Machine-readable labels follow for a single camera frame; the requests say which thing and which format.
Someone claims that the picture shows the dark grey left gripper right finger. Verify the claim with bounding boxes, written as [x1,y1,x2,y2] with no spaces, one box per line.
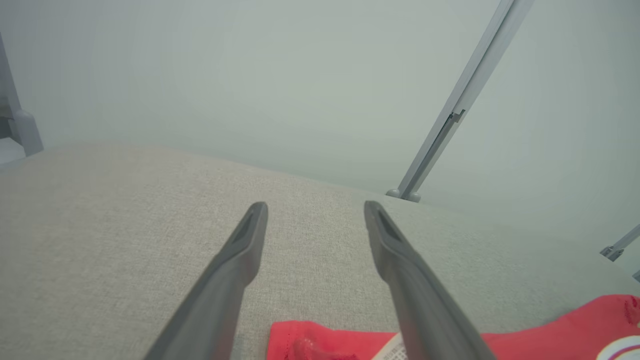
[364,200,496,360]

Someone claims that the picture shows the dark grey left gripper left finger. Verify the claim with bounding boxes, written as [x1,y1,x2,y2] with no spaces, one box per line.
[144,201,269,360]

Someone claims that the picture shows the red and white shirt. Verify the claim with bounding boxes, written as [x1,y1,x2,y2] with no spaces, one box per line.
[266,294,640,360]

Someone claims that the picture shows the grey partition feet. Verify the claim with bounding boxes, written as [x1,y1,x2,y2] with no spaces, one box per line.
[385,0,535,203]

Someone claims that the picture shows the grey metal desk leg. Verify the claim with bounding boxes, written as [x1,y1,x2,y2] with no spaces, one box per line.
[0,32,44,157]

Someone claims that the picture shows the grey frame foot at right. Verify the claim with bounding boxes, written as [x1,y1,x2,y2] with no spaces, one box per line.
[600,224,640,262]

